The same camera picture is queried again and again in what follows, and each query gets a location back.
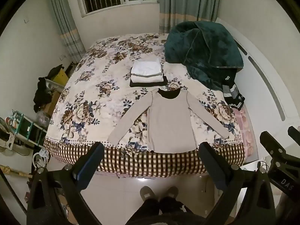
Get person's left grey slipper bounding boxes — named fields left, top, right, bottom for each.
left=140, top=186, right=156, bottom=201

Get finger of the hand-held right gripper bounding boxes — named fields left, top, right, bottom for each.
left=287, top=126, right=300, bottom=144
left=259, top=131, right=289, bottom=156

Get white bed headboard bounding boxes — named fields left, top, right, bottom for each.
left=215, top=17, right=300, bottom=164

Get person's right grey slipper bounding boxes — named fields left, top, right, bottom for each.
left=163, top=186, right=179, bottom=201

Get dark green plush blanket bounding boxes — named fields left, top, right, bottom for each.
left=164, top=21, right=244, bottom=92

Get person's dark pants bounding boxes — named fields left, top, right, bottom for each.
left=127, top=196, right=189, bottom=225

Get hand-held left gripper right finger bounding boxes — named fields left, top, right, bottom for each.
left=198, top=142, right=277, bottom=225

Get wooden broom handle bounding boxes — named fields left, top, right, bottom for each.
left=0, top=164, right=33, bottom=178

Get person's grey slipper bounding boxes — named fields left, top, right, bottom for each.
left=163, top=186, right=179, bottom=201
left=140, top=186, right=156, bottom=201

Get cardboard box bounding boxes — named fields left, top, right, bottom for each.
left=43, top=91, right=61, bottom=118

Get yellow box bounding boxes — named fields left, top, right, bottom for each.
left=53, top=67, right=69, bottom=88

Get pink bed sheet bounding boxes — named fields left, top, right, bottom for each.
left=234, top=105, right=256, bottom=163

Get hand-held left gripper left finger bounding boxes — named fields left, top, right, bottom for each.
left=26, top=142, right=105, bottom=225

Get folded cream garment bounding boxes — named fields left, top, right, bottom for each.
left=131, top=73, right=164, bottom=83

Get green storage rack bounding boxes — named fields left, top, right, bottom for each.
left=9, top=110, right=47, bottom=149

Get beige long-sleeve shirt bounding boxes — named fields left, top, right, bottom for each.
left=107, top=88, right=230, bottom=153

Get pile of black clothes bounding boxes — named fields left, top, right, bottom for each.
left=33, top=64, right=64, bottom=113

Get floral bed blanket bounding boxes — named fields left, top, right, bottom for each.
left=43, top=33, right=245, bottom=178

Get black grey striped cloth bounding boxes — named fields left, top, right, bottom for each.
left=221, top=74, right=246, bottom=111

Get green striped curtain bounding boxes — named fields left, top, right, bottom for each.
left=158, top=0, right=222, bottom=34
left=44, top=0, right=86, bottom=64

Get folded white garment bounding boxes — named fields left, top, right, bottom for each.
left=131, top=60, right=162, bottom=77

